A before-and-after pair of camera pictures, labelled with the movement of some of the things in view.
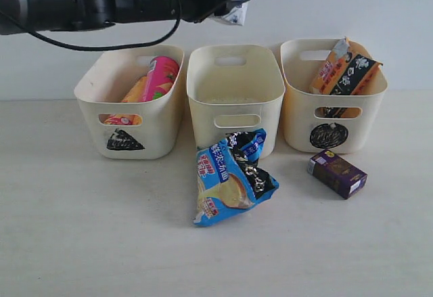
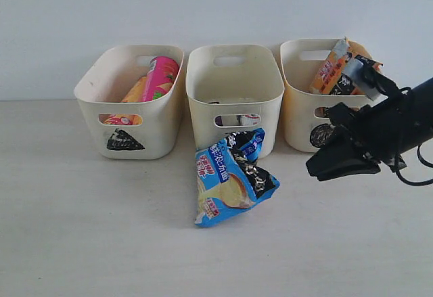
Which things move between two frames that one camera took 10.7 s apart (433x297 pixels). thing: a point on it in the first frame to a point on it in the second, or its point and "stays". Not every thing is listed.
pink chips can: x=160 y=78 stays
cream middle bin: x=234 y=88 stays
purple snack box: x=339 y=174 to x=218 y=120
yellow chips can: x=136 y=94 stays
